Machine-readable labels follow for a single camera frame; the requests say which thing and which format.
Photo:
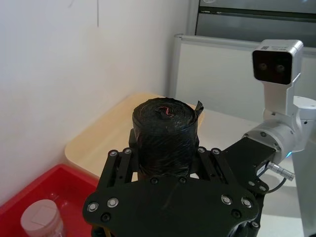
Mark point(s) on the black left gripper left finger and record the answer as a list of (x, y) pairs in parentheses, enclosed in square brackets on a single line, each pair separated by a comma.
[(116, 168)]

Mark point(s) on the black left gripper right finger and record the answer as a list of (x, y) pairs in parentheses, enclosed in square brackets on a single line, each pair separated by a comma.
[(213, 166)]

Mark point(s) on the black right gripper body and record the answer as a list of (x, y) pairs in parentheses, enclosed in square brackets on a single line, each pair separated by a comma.
[(247, 158)]

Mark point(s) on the black plastic bag roll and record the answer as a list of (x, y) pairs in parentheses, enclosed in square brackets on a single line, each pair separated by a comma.
[(164, 138)]

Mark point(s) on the red plastic bin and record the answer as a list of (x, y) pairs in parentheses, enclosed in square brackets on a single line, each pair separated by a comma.
[(59, 182)]

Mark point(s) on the clear jar with white lid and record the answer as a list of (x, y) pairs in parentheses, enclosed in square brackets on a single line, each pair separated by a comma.
[(40, 217)]

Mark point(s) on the grey partition panel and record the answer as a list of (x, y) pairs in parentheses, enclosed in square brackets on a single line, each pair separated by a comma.
[(212, 74)]

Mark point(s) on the grey framed window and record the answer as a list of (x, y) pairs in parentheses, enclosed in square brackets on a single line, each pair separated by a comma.
[(247, 17)]

